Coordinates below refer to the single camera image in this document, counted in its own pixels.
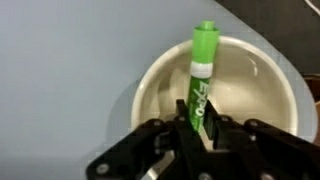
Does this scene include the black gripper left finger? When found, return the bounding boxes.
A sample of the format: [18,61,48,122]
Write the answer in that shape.
[86,98,206,180]

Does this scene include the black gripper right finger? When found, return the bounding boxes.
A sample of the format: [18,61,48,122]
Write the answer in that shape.
[202,99,320,180]

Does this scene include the green Expo marker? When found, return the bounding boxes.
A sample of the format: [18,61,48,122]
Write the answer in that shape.
[186,20,221,133]

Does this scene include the cream ceramic bowl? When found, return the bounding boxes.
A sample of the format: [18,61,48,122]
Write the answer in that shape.
[130,35,299,143]

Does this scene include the white cable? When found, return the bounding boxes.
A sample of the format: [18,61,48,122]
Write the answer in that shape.
[303,0,320,17]

